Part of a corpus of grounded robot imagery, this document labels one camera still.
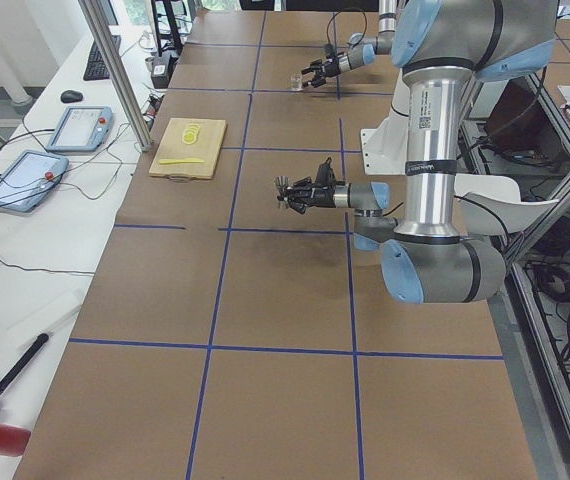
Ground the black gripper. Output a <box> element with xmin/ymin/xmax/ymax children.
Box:
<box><xmin>301</xmin><ymin>54</ymin><xmax>350</xmax><ymax>88</ymax></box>
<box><xmin>280</xmin><ymin>176</ymin><xmax>349</xmax><ymax>215</ymax></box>

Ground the lower teach pendant tablet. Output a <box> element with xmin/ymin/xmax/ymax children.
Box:
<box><xmin>0</xmin><ymin>150</ymin><xmax>69</xmax><ymax>213</ymax></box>

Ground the wooden cutting board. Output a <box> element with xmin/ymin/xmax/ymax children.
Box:
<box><xmin>149</xmin><ymin>118</ymin><xmax>227</xmax><ymax>180</ymax></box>

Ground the lemon slices stack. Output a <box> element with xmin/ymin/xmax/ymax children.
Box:
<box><xmin>181</xmin><ymin>123</ymin><xmax>202</xmax><ymax>145</ymax></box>

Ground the white plastic chair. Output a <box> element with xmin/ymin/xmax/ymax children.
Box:
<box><xmin>455</xmin><ymin>173</ymin><xmax>559</xmax><ymax>235</ymax></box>

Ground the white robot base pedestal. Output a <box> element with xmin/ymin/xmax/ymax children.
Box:
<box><xmin>361</xmin><ymin>73</ymin><xmax>410</xmax><ymax>175</ymax></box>

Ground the clear glass cup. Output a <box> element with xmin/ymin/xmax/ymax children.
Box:
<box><xmin>290</xmin><ymin>74</ymin><xmax>302</xmax><ymax>92</ymax></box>

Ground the upper teach pendant tablet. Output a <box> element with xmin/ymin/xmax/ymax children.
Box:
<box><xmin>46</xmin><ymin>106</ymin><xmax>113</xmax><ymax>153</ymax></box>

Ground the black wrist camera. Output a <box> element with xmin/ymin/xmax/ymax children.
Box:
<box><xmin>323</xmin><ymin>43</ymin><xmax>336</xmax><ymax>59</ymax></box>
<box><xmin>316</xmin><ymin>157</ymin><xmax>336</xmax><ymax>188</ymax></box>

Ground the black keyboard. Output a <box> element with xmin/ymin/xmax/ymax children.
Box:
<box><xmin>83</xmin><ymin>42</ymin><xmax>110</xmax><ymax>81</ymax></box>

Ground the steel measuring jigger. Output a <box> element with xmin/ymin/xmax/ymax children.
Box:
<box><xmin>274</xmin><ymin>175</ymin><xmax>290</xmax><ymax>209</ymax></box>

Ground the aluminium frame post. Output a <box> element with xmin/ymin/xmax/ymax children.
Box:
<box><xmin>78</xmin><ymin>0</ymin><xmax>152</xmax><ymax>152</ymax></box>

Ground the teach pendant tablet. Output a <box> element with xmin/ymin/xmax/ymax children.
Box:
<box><xmin>0</xmin><ymin>150</ymin><xmax>69</xmax><ymax>213</ymax></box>
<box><xmin>46</xmin><ymin>106</ymin><xmax>113</xmax><ymax>153</ymax></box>

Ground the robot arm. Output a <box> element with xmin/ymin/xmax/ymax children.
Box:
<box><xmin>276</xmin><ymin>1</ymin><xmax>558</xmax><ymax>303</ymax></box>
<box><xmin>301</xmin><ymin>1</ymin><xmax>406</xmax><ymax>89</ymax></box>

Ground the black computer mouse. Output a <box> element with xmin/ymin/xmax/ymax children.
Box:
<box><xmin>60</xmin><ymin>90</ymin><xmax>84</xmax><ymax>104</ymax></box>

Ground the yellow plastic knife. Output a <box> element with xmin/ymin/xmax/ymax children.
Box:
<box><xmin>158</xmin><ymin>157</ymin><xmax>205</xmax><ymax>165</ymax></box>

